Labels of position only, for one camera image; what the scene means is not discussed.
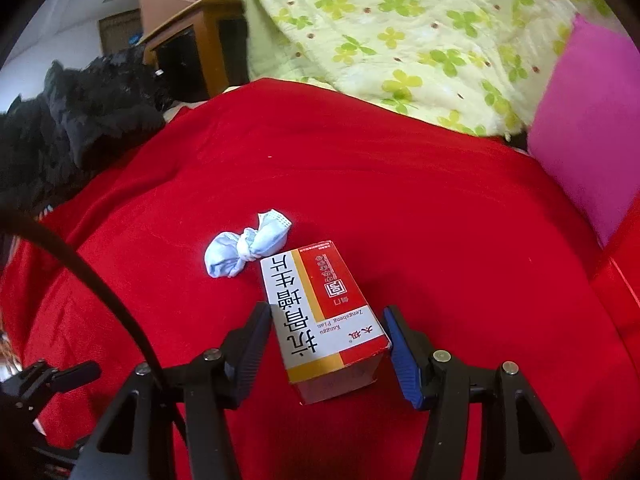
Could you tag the red paper bag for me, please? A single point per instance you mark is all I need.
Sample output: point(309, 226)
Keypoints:
point(622, 290)

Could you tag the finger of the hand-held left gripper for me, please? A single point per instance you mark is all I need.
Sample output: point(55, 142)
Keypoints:
point(65, 375)

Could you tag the green floral quilt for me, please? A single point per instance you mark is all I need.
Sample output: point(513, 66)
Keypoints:
point(400, 35)

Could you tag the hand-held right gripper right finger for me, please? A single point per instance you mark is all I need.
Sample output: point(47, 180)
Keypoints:
point(405, 360)

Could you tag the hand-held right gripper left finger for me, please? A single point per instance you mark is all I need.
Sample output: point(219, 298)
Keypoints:
point(252, 355)

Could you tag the blue face mask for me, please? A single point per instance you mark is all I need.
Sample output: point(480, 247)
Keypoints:
point(225, 255)

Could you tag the black jacket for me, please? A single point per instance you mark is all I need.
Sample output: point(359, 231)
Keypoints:
point(75, 125)

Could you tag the red and white medicine box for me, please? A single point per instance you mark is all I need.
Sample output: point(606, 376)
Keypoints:
point(320, 320)

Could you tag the pink pillow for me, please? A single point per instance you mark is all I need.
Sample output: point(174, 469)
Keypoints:
point(590, 125)

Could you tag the red blanket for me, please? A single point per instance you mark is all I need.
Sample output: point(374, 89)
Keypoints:
point(350, 185)

